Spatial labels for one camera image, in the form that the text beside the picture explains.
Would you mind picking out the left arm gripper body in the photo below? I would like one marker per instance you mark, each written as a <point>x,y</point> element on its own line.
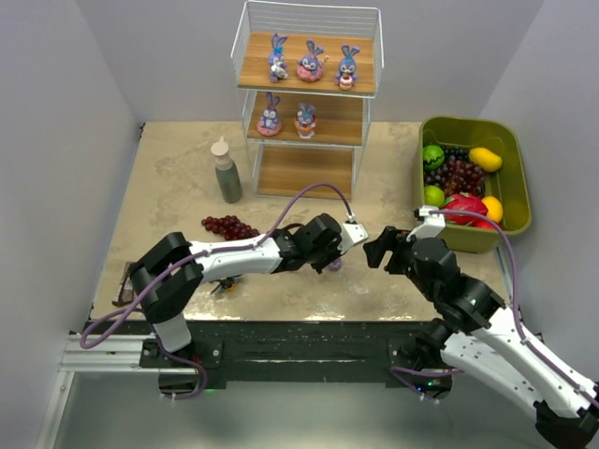
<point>325,255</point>

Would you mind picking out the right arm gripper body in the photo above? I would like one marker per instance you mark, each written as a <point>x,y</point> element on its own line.
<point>390,250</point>

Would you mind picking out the black bat-like toy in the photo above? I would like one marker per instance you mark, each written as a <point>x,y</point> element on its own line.
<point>225,285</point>

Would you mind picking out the small purple bunny toy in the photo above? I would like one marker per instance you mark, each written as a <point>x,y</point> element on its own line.
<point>346,76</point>

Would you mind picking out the purple bunny blue bow toy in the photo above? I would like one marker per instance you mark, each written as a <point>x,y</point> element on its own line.
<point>276,58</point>

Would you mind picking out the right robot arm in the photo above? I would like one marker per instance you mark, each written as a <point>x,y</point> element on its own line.
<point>478,333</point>

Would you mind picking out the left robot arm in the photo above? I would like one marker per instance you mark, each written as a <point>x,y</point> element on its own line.
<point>167,276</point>

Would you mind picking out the green lime toy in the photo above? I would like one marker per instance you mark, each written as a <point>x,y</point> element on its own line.
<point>434,196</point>

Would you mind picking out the red grape bunch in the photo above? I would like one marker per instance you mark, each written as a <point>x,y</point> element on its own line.
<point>229,227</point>

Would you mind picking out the pink dragon fruit toy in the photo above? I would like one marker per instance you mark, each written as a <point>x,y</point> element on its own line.
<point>464,202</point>

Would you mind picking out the red fruit toy in bin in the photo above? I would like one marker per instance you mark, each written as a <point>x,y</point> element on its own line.
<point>485,224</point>

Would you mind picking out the green soap dispenser bottle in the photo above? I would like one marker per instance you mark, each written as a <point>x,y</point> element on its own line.
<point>226,172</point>

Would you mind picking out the dark grapes in bin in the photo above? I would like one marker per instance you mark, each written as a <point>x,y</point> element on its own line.
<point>457,175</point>

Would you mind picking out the orange fruit toy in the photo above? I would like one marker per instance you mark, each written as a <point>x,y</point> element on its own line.
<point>495,210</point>

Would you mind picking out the green watermelon ball toy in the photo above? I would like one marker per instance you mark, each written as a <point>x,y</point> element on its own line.
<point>433,156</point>

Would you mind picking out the yellow mango toy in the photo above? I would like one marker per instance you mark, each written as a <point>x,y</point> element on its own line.
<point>488,160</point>

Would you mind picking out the green plastic bin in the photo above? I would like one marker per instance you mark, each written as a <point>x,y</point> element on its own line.
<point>508,184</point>

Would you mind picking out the purple snack wrapper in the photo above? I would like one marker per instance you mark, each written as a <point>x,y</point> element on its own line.
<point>125,294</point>

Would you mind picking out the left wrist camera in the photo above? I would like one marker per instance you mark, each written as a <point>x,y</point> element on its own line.
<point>353,233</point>

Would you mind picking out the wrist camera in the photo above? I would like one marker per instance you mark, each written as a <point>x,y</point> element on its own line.
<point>431,222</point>
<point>353,233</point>

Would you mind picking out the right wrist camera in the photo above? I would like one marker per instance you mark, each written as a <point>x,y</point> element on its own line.
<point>431,222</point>

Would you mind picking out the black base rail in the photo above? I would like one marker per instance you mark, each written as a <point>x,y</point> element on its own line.
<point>390,353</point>

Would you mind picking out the white wire wooden shelf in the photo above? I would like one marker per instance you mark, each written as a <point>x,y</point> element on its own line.
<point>284,164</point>

